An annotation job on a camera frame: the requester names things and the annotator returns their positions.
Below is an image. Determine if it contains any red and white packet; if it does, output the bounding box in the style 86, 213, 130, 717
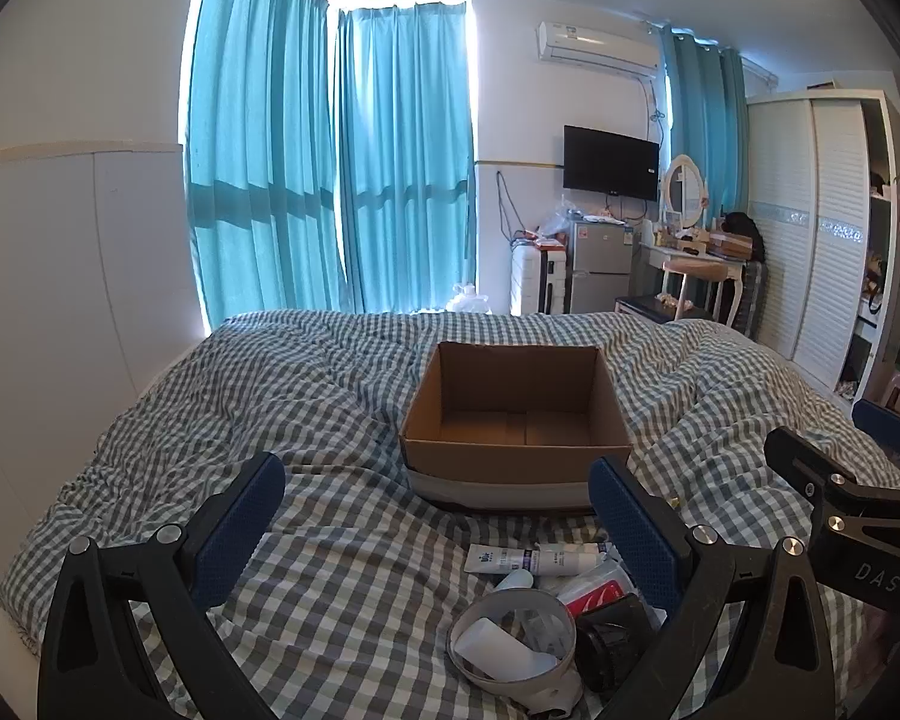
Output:
555, 559, 638, 610

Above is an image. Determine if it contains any dark cushioned bench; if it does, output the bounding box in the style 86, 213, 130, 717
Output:
613, 296, 713, 323

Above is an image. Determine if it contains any small silver fridge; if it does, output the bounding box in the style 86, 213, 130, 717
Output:
568, 219, 641, 314

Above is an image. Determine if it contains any white suitcase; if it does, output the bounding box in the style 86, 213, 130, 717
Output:
510, 247, 569, 317

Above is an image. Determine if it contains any black jar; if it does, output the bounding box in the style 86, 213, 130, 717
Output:
574, 598, 672, 695

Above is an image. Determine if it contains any narrow teal curtain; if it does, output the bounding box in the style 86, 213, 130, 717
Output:
335, 0, 475, 314

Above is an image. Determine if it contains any black bag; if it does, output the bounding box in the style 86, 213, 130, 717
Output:
722, 211, 764, 263

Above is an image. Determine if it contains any white toothpaste tube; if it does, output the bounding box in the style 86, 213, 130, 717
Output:
465, 540, 610, 577

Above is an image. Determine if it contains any blue wall cable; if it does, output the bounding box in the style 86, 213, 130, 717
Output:
495, 169, 520, 248

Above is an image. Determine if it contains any brown cardboard box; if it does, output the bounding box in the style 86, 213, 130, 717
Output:
399, 341, 632, 517

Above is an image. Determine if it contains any short teal curtain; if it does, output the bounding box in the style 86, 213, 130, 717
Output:
660, 24, 749, 222

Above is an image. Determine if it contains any white vanity table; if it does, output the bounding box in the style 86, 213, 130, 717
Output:
641, 229, 747, 327

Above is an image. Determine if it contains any white air conditioner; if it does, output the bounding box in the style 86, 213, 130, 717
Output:
536, 19, 661, 77

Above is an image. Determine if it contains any black wall television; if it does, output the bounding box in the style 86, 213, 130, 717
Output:
562, 124, 661, 202

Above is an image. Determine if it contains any grey checked blanket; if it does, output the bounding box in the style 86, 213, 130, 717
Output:
0, 307, 900, 720

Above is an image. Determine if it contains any wide teal curtain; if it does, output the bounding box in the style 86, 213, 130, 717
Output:
186, 0, 340, 331

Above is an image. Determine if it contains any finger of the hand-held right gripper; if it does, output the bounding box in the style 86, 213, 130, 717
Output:
765, 426, 900, 535
852, 396, 900, 467

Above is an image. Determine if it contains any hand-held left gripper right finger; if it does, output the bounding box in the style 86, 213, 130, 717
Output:
587, 454, 875, 720

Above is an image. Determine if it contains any white plastic bag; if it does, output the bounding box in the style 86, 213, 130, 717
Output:
448, 283, 492, 314

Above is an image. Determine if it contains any white louvred wardrobe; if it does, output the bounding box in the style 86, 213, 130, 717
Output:
746, 90, 900, 398

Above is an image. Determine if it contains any clear plastic bag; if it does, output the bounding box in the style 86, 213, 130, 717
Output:
540, 195, 582, 237

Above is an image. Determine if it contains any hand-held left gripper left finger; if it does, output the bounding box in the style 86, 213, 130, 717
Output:
36, 452, 287, 720

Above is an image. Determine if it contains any oval white vanity mirror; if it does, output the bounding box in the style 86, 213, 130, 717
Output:
661, 154, 710, 230

